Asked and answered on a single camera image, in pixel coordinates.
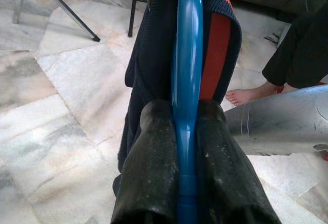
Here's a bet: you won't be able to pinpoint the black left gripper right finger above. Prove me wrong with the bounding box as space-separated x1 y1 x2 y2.
193 99 282 224

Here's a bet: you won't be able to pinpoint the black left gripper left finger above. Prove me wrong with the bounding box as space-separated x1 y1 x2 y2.
110 100 180 224

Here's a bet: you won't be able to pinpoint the navy shirt orange collar lining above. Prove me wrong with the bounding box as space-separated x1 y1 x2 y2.
112 0 243 196

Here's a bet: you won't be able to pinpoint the blue plastic hanger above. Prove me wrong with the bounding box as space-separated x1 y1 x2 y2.
170 0 206 224

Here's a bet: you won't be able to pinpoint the bare foot of person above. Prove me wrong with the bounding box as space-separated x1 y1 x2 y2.
225 82 285 107

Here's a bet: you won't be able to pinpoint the person leg black trousers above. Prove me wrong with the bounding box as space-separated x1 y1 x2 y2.
261 3 328 89

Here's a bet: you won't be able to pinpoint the silver rack leg frame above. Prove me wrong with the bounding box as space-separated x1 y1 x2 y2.
12 0 101 43

